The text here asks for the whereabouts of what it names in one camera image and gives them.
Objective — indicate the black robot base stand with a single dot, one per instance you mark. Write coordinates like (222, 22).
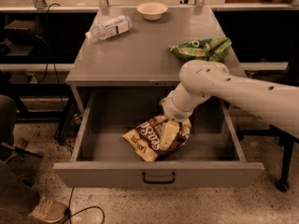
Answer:
(286, 141)

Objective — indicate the person's leg in trousers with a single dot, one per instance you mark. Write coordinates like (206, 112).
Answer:
(14, 195)

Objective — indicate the open grey drawer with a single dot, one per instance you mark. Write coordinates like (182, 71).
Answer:
(102, 158)

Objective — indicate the tan sneaker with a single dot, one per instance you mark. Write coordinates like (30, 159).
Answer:
(48, 210)

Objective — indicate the grey metal cabinet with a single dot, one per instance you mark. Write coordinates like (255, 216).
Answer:
(140, 56)

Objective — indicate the dark box on shelf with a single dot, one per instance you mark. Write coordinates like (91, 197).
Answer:
(22, 32)

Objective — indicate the green chip bag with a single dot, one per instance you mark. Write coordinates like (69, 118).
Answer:
(212, 49)

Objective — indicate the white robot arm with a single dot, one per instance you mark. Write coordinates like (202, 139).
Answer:
(277, 104)

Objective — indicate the clear plastic water bottle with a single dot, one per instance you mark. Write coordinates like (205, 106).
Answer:
(103, 30)

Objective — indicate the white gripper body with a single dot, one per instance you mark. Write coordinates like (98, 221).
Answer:
(172, 110)

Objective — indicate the black drawer handle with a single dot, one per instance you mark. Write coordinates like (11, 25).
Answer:
(158, 179)

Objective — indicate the white bowl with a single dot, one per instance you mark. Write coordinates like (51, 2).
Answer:
(152, 11)

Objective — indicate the brown chip bag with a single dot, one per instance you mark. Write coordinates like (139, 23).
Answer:
(145, 138)

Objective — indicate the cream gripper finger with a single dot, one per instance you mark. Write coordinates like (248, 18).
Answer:
(170, 131)

